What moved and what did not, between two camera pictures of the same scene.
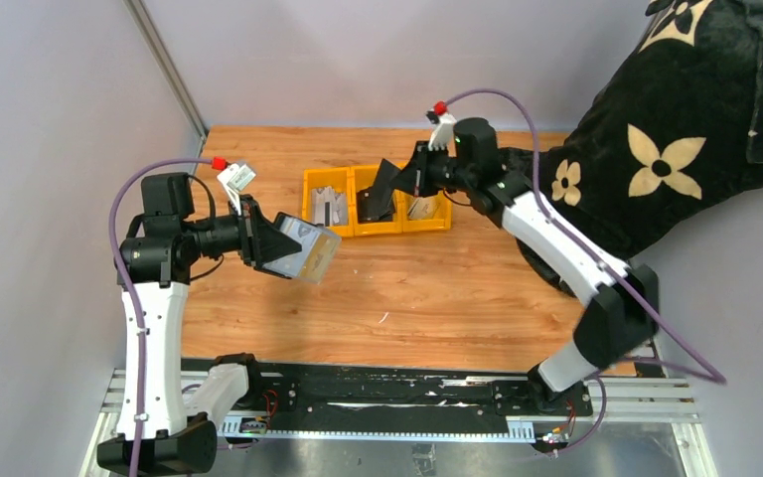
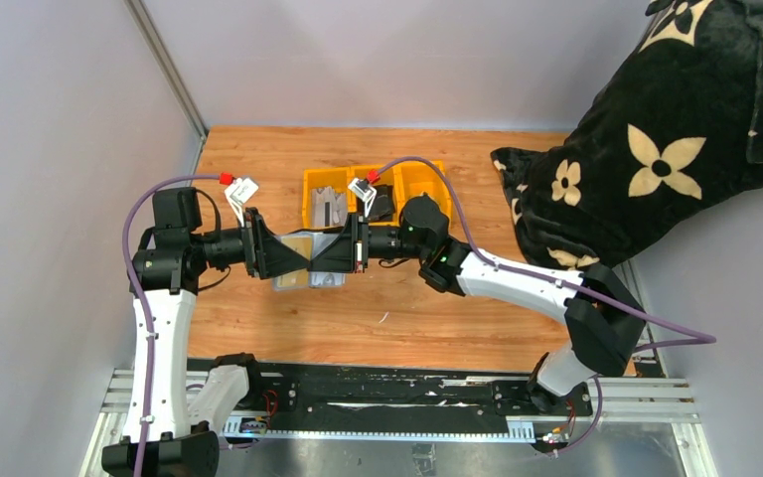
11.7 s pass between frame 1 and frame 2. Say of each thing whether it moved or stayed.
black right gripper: moved
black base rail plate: stayed
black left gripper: stayed
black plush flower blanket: stayed
